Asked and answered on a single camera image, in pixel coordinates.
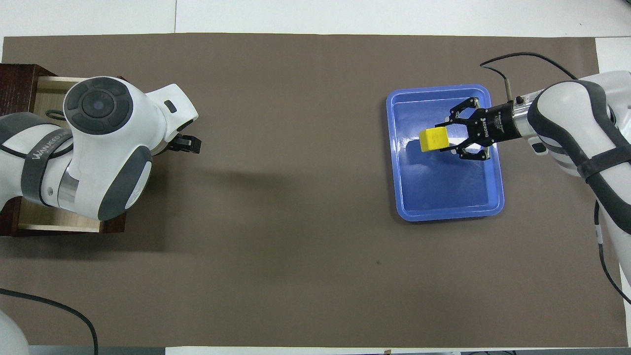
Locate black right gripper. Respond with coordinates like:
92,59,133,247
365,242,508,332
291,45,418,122
447,97,521,162

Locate yellow cube block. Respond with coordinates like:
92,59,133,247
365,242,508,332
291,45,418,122
419,127,451,152

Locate dark wooden drawer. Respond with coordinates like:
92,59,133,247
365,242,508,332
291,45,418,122
17,75,128,236

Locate blue plastic tray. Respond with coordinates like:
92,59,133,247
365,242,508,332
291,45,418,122
386,84,505,222

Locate brown paper table mat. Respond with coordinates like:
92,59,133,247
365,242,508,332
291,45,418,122
0,33,629,348

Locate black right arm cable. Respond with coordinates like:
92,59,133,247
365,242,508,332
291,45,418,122
480,52,631,296

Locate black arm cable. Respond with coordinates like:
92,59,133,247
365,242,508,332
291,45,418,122
0,109,99,355
480,52,631,296

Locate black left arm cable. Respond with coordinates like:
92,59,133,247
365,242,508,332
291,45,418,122
0,109,99,355

